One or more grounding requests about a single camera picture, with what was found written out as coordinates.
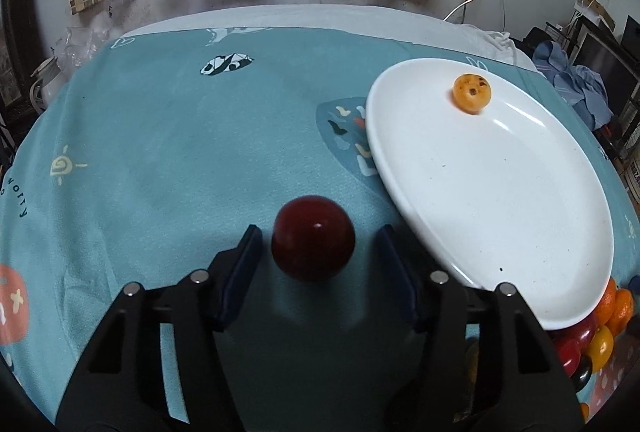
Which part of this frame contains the blue clothes pile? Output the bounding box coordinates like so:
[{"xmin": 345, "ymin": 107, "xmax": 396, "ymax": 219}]
[{"xmin": 532, "ymin": 40, "xmax": 613, "ymax": 131}]

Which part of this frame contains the dark purple plum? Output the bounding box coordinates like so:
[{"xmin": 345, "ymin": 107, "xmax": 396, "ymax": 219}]
[{"xmin": 570, "ymin": 354, "xmax": 593, "ymax": 393}]

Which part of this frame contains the small dark red apple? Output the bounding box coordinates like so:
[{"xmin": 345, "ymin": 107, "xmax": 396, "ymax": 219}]
[{"xmin": 271, "ymin": 195, "xmax": 356, "ymax": 285}]

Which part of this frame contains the white oval plate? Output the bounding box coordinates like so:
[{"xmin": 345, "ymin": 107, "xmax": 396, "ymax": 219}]
[{"xmin": 366, "ymin": 58, "xmax": 614, "ymax": 330}]

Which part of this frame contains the large dark red apple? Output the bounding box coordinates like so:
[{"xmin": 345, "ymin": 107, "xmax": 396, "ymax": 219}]
[{"xmin": 552, "ymin": 315, "xmax": 597, "ymax": 377}]

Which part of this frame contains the white sheet under cloth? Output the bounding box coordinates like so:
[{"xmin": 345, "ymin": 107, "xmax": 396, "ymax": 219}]
[{"xmin": 128, "ymin": 4, "xmax": 536, "ymax": 71}]

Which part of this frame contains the yellow orange persimmon fruit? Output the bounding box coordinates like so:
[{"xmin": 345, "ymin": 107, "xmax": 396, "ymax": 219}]
[{"xmin": 585, "ymin": 326, "xmax": 615, "ymax": 374}]

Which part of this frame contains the white kettle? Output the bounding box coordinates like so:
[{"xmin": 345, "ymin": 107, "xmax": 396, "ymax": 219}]
[{"xmin": 29, "ymin": 56, "xmax": 67, "ymax": 114}]

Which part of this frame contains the small orange tangerine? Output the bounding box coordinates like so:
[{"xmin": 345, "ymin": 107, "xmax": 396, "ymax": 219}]
[{"xmin": 579, "ymin": 403, "xmax": 590, "ymax": 422}]

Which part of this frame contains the orange mandarin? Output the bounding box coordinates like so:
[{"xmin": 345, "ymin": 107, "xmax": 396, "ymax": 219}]
[
  {"xmin": 592, "ymin": 277, "xmax": 617, "ymax": 327},
  {"xmin": 605, "ymin": 289, "xmax": 634, "ymax": 337}
]

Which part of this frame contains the teal printed tablecloth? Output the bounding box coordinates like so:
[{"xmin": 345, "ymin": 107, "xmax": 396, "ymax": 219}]
[{"xmin": 1, "ymin": 28, "xmax": 639, "ymax": 431}]

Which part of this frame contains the small yellow loquat fruit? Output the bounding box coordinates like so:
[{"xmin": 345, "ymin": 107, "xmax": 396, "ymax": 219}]
[{"xmin": 451, "ymin": 74, "xmax": 491, "ymax": 114}]

